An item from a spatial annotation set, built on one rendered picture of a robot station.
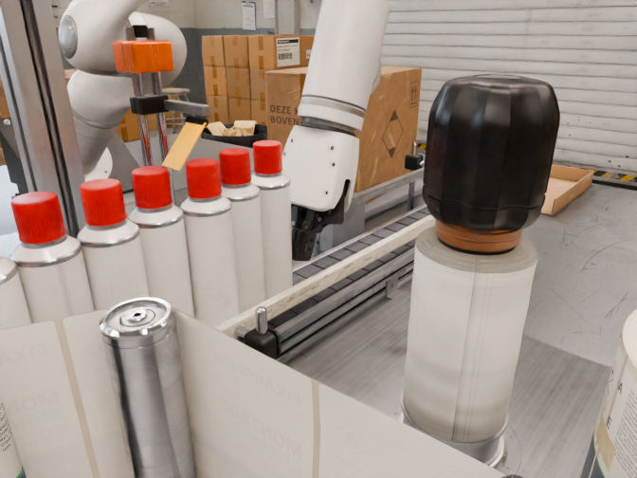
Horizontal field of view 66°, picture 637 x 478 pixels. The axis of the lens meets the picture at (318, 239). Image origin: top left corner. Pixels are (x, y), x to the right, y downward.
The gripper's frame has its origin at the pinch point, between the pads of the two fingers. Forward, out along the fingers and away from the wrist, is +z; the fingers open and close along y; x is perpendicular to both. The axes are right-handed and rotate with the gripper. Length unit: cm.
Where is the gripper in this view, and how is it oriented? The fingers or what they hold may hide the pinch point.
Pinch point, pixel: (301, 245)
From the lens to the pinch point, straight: 65.2
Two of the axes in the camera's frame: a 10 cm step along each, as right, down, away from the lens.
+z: -2.2, 9.7, 1.3
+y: 7.5, 2.6, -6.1
